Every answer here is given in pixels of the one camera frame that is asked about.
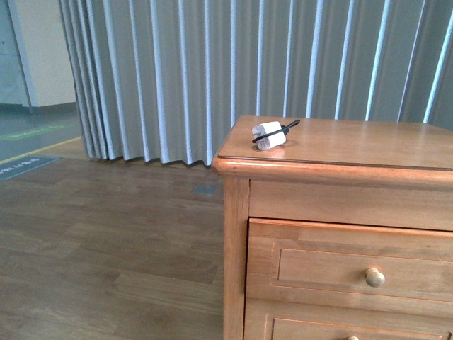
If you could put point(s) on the grey pleated curtain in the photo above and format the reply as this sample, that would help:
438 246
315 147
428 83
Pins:
168 79

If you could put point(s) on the round wooden drawer knob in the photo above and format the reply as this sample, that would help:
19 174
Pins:
374 278

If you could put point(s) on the metal floor socket cover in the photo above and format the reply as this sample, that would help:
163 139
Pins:
203 189

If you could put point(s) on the white charger with black cable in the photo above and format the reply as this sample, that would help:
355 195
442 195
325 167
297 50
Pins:
272 134

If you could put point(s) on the wooden drawer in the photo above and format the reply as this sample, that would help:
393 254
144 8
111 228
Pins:
266 319
325 264

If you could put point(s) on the wooden nightstand cabinet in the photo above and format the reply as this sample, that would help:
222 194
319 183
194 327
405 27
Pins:
345 172

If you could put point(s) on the blue floor sign sticker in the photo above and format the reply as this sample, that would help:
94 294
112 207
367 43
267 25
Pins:
23 165

